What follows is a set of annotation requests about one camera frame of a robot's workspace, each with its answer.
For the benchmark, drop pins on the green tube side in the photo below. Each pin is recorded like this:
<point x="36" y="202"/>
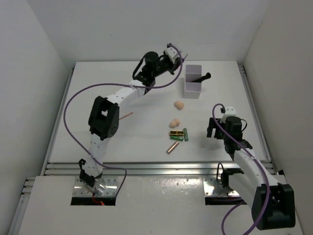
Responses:
<point x="186" y="138"/>

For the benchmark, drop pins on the white divided organizer box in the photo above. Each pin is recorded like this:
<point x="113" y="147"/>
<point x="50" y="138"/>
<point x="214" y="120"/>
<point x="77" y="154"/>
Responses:
<point x="191" y="89"/>

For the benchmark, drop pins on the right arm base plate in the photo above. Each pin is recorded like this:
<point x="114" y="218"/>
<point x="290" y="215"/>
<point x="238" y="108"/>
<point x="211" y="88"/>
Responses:
<point x="213" y="189"/>

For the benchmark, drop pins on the lower beige makeup sponge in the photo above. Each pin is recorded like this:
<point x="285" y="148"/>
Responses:
<point x="174" y="123"/>

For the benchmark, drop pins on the black gold lipstick case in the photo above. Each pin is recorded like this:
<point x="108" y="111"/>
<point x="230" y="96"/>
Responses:
<point x="176" y="133"/>

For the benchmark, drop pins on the beige makeup sponge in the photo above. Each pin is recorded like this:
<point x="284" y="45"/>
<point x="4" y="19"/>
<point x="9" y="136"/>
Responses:
<point x="179" y="105"/>
<point x="174" y="123"/>

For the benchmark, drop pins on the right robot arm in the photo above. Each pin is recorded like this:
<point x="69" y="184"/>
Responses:
<point x="271" y="202"/>

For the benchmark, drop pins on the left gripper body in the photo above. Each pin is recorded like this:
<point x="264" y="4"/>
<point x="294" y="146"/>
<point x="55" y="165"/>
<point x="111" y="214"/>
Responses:
<point x="164" y="65"/>

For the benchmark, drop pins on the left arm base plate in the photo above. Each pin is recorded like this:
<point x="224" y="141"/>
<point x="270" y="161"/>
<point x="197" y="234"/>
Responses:
<point x="103" y="187"/>

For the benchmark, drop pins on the rose gold lipstick tube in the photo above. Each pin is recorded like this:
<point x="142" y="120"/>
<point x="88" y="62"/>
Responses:
<point x="172" y="147"/>

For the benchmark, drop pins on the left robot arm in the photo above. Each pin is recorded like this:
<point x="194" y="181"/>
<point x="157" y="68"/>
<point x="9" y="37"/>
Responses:
<point x="104" y="117"/>

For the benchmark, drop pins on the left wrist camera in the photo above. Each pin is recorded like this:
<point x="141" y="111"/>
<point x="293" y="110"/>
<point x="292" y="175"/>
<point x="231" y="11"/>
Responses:
<point x="171" y="53"/>

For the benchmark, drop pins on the green tube lying flat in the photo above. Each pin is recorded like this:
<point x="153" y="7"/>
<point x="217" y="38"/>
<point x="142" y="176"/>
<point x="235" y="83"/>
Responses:
<point x="176" y="138"/>

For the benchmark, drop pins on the upper beige makeup sponge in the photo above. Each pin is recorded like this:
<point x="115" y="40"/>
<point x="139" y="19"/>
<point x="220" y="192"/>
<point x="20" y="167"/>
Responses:
<point x="179" y="105"/>

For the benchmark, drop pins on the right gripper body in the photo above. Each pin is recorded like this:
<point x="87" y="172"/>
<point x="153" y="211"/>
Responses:
<point x="219" y="133"/>

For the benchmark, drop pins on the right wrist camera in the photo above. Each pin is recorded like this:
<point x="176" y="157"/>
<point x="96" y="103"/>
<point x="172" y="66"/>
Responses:
<point x="229" y="111"/>

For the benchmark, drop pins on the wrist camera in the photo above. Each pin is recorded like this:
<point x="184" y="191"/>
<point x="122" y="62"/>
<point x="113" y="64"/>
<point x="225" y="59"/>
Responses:
<point x="229" y="111"/>
<point x="171" y="53"/>

